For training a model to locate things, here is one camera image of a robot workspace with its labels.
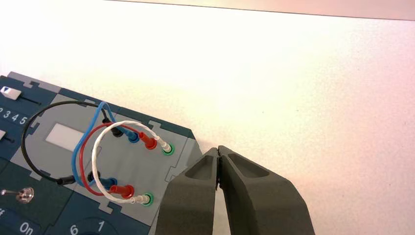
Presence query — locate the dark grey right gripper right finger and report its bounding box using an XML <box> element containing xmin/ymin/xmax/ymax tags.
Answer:
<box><xmin>218</xmin><ymin>145</ymin><xmax>316</xmax><ymax>235</ymax></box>

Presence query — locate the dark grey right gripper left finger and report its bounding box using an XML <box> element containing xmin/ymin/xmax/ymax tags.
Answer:
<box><xmin>155</xmin><ymin>147</ymin><xmax>220</xmax><ymax>235</ymax></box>

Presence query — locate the white slider knob with triangle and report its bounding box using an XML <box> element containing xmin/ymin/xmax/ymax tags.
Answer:
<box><xmin>0</xmin><ymin>86</ymin><xmax>23</xmax><ymax>101</ymax></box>

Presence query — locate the green banana socket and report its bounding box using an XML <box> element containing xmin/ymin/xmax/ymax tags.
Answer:
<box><xmin>161</xmin><ymin>143</ymin><xmax>176</xmax><ymax>157</ymax></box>
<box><xmin>141</xmin><ymin>192</ymin><xmax>155</xmax><ymax>208</ymax></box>

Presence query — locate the teal and grey control box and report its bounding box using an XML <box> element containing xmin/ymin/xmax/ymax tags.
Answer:
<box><xmin>0</xmin><ymin>71</ymin><xmax>204</xmax><ymax>235</ymax></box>

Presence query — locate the white rectangular display window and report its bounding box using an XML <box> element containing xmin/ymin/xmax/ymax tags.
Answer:
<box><xmin>45</xmin><ymin>122</ymin><xmax>86</xmax><ymax>152</ymax></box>

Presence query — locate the white banana plug cable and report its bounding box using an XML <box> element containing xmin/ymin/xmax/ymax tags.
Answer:
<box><xmin>91</xmin><ymin>120</ymin><xmax>172</xmax><ymax>205</ymax></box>

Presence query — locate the red banana plug cable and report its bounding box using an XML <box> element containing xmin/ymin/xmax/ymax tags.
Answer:
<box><xmin>79</xmin><ymin>121</ymin><xmax>158</xmax><ymax>200</ymax></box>

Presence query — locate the blue banana plug cable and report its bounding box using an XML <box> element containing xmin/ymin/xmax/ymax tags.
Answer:
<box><xmin>71</xmin><ymin>101</ymin><xmax>140</xmax><ymax>189</ymax></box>

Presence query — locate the black banana plug cable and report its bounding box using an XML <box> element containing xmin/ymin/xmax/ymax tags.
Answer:
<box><xmin>21</xmin><ymin>100</ymin><xmax>124</xmax><ymax>187</ymax></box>

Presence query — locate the silver toggle switch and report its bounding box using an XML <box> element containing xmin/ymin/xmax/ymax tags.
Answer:
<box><xmin>0</xmin><ymin>187</ymin><xmax>35</xmax><ymax>205</ymax></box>

